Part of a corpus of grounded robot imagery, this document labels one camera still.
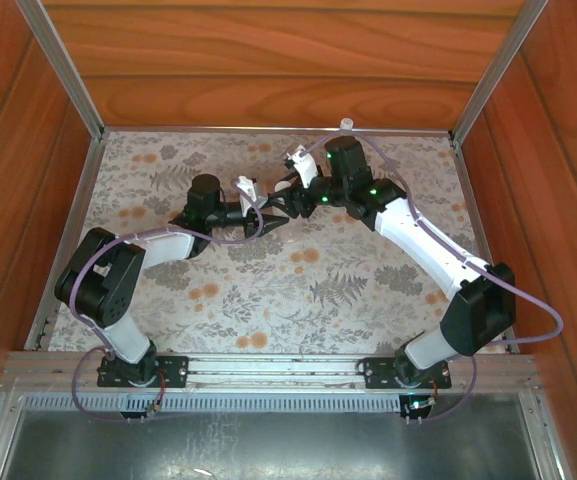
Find floral table cover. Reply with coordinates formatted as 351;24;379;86
30;130;514;355

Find shiny metal sheet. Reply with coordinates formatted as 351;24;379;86
2;409;539;480

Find small board green light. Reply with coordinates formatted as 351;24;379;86
403;394;438;417

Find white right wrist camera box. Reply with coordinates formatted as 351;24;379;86
282;143;320;190

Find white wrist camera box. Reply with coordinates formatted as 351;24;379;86
234;175;263;210
282;143;320;190

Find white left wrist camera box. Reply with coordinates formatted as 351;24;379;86
234;175;263;210

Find aluminium rear table rail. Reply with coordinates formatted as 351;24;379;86
101;126;455;138

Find aluminium side table rail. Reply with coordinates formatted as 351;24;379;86
21;135;105;351
447;135;522;352

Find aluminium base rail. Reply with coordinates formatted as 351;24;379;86
0;349;542;396

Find grey slotted cable duct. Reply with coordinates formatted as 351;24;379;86
16;392;403;414

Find aluminium frame post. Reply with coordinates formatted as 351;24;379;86
448;0;552;144
15;0;108;142

